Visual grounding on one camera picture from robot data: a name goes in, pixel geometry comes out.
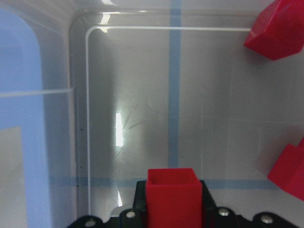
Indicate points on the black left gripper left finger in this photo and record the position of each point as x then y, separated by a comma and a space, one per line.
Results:
134, 217

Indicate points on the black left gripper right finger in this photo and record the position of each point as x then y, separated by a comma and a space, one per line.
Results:
223, 217

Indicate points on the red block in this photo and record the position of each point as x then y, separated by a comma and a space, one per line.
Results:
173, 198
278, 31
288, 171

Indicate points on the clear plastic storage box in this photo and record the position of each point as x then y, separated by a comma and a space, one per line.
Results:
132, 85

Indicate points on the blue plastic tray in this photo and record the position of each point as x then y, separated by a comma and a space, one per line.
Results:
22, 107

